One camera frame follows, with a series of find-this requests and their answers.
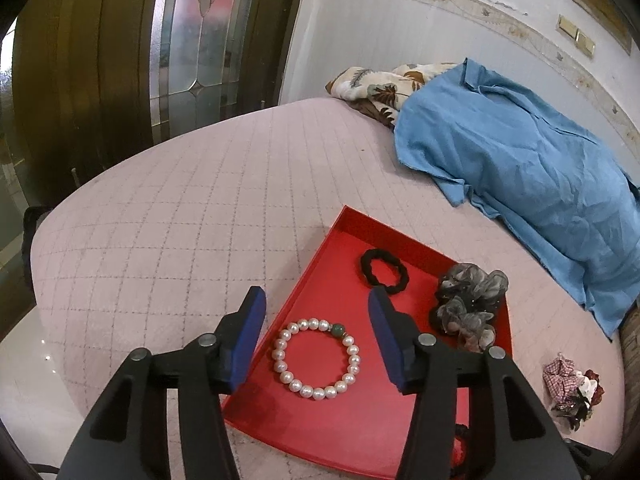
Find pink checked scrunchie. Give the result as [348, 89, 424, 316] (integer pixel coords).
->
[542, 353, 585, 405]

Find white dotted scrunchie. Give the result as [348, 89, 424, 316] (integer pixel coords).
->
[576, 370, 599, 403]

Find red dotted scrunchie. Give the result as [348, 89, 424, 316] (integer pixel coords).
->
[584, 370, 604, 405]

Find grey chiffon scrunchie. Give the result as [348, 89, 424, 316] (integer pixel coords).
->
[430, 263, 509, 353]

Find white pearl bracelet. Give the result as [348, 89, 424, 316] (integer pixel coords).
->
[271, 316, 362, 401]

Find black hair tie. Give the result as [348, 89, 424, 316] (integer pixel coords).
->
[359, 247, 411, 295]

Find black hair claw clip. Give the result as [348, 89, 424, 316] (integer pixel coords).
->
[551, 390, 592, 431]

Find pink quilted bedspread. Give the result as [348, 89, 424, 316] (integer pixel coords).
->
[32, 98, 625, 452]

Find red cardboard tray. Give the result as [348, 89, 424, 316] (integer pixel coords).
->
[220, 204, 514, 480]

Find blue cloth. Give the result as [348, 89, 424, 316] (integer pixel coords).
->
[394, 58, 639, 337]

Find floral patterned fabric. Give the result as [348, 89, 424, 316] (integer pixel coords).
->
[326, 63, 456, 130]

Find wooden glass door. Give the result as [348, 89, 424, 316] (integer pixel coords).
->
[1, 0, 300, 210]

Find gold wall switch plate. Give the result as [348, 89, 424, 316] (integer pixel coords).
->
[556, 14, 596, 58]

